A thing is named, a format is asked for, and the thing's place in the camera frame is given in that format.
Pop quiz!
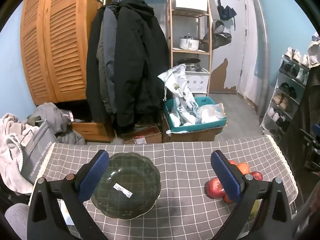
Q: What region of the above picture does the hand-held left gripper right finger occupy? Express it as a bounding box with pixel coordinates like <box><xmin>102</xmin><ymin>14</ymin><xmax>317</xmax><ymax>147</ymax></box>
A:
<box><xmin>210</xmin><ymin>150</ymin><xmax>293</xmax><ymax>240</ymax></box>

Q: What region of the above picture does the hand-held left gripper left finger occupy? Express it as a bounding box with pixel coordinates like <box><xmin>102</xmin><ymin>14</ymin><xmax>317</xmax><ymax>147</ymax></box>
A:
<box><xmin>27</xmin><ymin>149</ymin><xmax>110</xmax><ymax>240</ymax></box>

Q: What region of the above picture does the pinkish red apple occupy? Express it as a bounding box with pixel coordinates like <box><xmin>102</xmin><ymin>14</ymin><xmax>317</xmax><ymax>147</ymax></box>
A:
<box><xmin>205</xmin><ymin>177</ymin><xmax>227</xmax><ymax>200</ymax></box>

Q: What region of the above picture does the large orange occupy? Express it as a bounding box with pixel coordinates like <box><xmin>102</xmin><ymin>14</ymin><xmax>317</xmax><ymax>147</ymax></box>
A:
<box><xmin>236</xmin><ymin>163</ymin><xmax>250</xmax><ymax>175</ymax></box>

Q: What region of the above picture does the green glass bowl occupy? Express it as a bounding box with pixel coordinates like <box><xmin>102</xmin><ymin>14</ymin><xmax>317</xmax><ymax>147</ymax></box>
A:
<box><xmin>90</xmin><ymin>152</ymin><xmax>162</xmax><ymax>221</ymax></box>

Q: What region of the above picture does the grey checked tablecloth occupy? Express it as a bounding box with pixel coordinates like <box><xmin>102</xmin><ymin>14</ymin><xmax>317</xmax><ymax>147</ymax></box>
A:
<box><xmin>29</xmin><ymin>134</ymin><xmax>299</xmax><ymax>240</ymax></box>

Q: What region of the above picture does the teal plastic crate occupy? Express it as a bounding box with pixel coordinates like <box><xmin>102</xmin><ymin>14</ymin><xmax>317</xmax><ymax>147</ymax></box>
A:
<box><xmin>164</xmin><ymin>96</ymin><xmax>228</xmax><ymax>133</ymax></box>

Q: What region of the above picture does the row of shoes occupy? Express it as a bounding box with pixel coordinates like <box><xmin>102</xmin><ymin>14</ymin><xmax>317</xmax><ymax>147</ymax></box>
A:
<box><xmin>266</xmin><ymin>47</ymin><xmax>310</xmax><ymax>135</ymax></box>

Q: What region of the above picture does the grey printed tote bag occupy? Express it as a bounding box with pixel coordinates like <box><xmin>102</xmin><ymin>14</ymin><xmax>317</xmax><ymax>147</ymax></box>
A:
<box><xmin>20</xmin><ymin>120</ymin><xmax>60</xmax><ymax>184</ymax></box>

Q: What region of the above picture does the dark cloth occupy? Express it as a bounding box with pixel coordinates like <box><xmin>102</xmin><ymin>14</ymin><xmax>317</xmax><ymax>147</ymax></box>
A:
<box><xmin>282</xmin><ymin>65</ymin><xmax>320</xmax><ymax>160</ymax></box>

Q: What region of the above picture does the clear plastic bag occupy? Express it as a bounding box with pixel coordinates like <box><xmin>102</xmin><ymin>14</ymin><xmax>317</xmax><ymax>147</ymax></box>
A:
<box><xmin>196</xmin><ymin>103</ymin><xmax>227</xmax><ymax>125</ymax></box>

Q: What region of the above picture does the flat cardboard box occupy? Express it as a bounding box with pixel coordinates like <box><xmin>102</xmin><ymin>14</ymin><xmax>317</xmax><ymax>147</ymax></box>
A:
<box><xmin>122</xmin><ymin>124</ymin><xmax>162</xmax><ymax>145</ymax></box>

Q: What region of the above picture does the grey clothing pile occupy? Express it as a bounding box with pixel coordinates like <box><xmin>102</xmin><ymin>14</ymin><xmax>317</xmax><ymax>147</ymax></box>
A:
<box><xmin>25</xmin><ymin>102</ymin><xmax>86</xmax><ymax>145</ymax></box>

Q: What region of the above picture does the metal shoe rack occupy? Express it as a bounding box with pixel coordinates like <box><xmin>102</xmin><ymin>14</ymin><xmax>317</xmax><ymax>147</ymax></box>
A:
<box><xmin>260</xmin><ymin>54</ymin><xmax>310</xmax><ymax>140</ymax></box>

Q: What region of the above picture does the person's grey trouser leg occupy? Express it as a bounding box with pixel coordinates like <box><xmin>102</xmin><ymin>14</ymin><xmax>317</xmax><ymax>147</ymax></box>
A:
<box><xmin>5</xmin><ymin>203</ymin><xmax>32</xmax><ymax>240</ymax></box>

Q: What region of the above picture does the white printed plastic bag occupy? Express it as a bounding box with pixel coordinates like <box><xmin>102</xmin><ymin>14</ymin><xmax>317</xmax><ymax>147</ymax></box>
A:
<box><xmin>157</xmin><ymin>64</ymin><xmax>198</xmax><ymax>127</ymax></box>

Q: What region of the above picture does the white patterned storage box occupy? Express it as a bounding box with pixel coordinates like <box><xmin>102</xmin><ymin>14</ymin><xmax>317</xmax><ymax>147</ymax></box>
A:
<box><xmin>185</xmin><ymin>67</ymin><xmax>211</xmax><ymax>93</ymax></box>

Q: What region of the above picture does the white lace cloth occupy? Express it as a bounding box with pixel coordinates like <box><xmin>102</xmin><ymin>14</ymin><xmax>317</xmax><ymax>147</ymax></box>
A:
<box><xmin>307</xmin><ymin>33</ymin><xmax>320</xmax><ymax>68</ymax></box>

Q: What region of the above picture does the thin black jacket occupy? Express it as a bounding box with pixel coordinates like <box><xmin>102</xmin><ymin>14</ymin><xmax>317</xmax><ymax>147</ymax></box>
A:
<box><xmin>86</xmin><ymin>7</ymin><xmax>107</xmax><ymax>123</ymax></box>

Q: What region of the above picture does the steel pot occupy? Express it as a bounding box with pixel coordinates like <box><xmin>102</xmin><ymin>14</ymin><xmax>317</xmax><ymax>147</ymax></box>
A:
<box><xmin>177</xmin><ymin>58</ymin><xmax>202</xmax><ymax>72</ymax></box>

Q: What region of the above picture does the large black coat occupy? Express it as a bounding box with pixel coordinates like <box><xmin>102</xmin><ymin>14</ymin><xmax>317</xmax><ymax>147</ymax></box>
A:
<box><xmin>115</xmin><ymin>0</ymin><xmax>170</xmax><ymax>134</ymax></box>

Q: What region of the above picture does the white door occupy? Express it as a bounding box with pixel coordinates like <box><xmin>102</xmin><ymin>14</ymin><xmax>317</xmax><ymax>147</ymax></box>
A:
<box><xmin>212</xmin><ymin>0</ymin><xmax>248</xmax><ymax>95</ymax></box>

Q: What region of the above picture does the wooden shelf rack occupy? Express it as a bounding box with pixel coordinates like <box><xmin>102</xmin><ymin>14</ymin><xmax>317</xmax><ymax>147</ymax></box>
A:
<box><xmin>169</xmin><ymin>0</ymin><xmax>213</xmax><ymax>98</ymax></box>

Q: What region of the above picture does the grey jacket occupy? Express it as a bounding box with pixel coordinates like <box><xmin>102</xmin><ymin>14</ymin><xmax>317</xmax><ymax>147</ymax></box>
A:
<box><xmin>97</xmin><ymin>5</ymin><xmax>119</xmax><ymax>115</ymax></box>

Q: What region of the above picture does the wooden louvered wardrobe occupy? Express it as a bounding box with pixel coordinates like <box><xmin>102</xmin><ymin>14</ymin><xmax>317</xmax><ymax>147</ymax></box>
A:
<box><xmin>20</xmin><ymin>0</ymin><xmax>105</xmax><ymax>105</ymax></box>

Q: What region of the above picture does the white cooking pot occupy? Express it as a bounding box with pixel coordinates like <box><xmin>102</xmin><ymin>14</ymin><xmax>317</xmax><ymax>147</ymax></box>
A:
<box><xmin>179</xmin><ymin>36</ymin><xmax>200</xmax><ymax>50</ymax></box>

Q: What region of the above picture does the dark folded umbrella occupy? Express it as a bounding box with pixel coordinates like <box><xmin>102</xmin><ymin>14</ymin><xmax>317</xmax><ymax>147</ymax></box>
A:
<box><xmin>217</xmin><ymin>4</ymin><xmax>237</xmax><ymax>21</ymax></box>

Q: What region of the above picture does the white plastic storage bin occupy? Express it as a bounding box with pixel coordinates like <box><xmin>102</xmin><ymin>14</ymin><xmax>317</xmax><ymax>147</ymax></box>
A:
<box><xmin>174</xmin><ymin>0</ymin><xmax>208</xmax><ymax>10</ymax></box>

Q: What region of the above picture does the silver duct pipe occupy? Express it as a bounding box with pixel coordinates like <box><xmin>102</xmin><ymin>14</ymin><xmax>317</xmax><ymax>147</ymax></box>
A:
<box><xmin>251</xmin><ymin>0</ymin><xmax>271</xmax><ymax>117</ymax></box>

